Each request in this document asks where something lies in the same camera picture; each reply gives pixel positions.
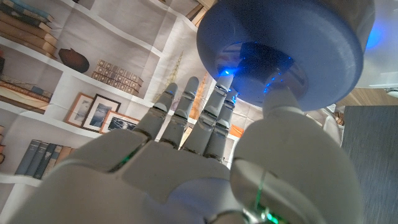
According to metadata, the dark blue pitcher lid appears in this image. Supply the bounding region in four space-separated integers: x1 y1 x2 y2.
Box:
196 0 376 112

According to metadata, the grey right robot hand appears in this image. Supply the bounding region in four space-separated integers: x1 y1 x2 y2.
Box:
6 76 364 224

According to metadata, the printed bookshelf backdrop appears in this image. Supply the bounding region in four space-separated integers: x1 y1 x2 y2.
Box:
0 0 343 224

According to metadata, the translucent white plastic pitcher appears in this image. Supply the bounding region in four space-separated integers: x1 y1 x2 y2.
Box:
356 0 398 90

